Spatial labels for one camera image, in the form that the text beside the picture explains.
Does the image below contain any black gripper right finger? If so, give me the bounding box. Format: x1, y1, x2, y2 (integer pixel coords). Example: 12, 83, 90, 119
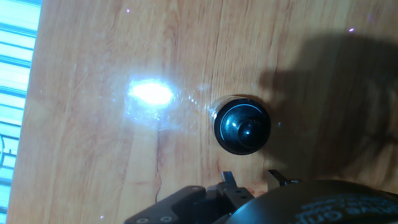
266, 169, 302, 192

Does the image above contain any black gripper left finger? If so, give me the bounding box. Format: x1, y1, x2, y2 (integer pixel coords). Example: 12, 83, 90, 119
124, 170, 255, 224

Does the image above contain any black knobbed jar lid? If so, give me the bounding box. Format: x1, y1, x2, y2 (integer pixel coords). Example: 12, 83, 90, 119
213, 98, 272, 156

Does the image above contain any small clear glass jar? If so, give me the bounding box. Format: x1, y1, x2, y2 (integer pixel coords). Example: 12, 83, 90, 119
208, 94, 265, 125

